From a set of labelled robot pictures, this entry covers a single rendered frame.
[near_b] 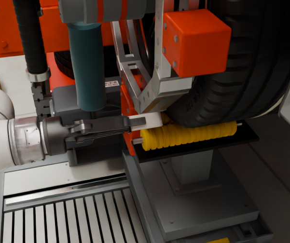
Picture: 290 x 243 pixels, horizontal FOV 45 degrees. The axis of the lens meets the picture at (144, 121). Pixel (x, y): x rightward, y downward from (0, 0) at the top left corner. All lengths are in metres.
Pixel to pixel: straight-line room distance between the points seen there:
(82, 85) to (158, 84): 0.41
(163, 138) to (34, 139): 0.33
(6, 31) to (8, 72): 1.13
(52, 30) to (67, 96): 0.23
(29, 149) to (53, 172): 0.79
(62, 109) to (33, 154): 0.55
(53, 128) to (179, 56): 0.29
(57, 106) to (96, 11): 0.54
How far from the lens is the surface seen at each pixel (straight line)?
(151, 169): 1.22
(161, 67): 0.61
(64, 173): 1.45
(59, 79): 1.67
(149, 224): 1.17
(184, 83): 0.64
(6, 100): 0.85
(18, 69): 2.43
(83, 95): 1.02
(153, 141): 0.86
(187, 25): 0.52
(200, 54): 0.52
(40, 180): 1.44
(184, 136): 0.89
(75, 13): 0.77
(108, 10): 0.77
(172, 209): 1.10
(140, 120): 0.71
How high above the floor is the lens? 1.07
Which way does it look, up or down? 36 degrees down
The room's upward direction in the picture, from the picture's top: straight up
